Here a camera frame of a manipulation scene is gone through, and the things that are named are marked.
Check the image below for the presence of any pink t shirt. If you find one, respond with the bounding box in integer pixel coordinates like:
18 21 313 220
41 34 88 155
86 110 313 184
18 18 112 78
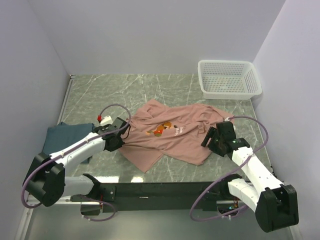
119 99 232 173

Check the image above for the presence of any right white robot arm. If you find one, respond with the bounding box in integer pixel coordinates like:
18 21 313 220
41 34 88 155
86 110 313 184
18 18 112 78
201 121 299 233

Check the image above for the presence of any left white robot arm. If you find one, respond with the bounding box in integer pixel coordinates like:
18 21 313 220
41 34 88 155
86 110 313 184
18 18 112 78
22 117 131 207

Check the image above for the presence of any folded blue t shirt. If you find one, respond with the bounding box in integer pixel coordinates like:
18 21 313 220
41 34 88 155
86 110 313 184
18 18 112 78
42 122 95 155

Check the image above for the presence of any white plastic basket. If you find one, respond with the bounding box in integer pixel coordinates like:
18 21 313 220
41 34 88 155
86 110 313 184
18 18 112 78
197 60 263 100

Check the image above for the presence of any black base beam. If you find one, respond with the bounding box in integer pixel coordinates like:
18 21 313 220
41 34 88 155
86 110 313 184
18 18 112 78
70 181 236 216

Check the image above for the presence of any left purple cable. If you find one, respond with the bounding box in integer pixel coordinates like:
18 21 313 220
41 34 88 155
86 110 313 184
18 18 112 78
21 104 131 209

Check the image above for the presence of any purple cable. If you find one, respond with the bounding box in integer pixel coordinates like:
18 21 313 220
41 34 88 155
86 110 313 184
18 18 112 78
21 104 131 209
189 115 270 222

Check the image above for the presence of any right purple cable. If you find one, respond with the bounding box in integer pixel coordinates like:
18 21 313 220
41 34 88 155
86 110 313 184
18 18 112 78
189 115 270 222

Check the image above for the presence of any aluminium frame rail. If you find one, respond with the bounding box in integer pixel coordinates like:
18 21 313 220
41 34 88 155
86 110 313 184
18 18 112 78
24 192 76 206

